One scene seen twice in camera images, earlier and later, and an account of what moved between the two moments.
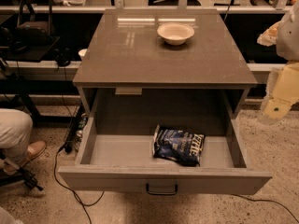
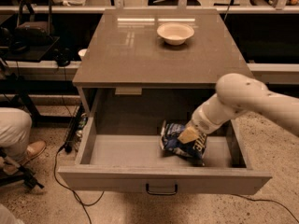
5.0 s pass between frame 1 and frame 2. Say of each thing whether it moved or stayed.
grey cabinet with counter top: stayed
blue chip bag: moved
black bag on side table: stayed
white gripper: moved
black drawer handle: stayed
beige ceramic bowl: stayed
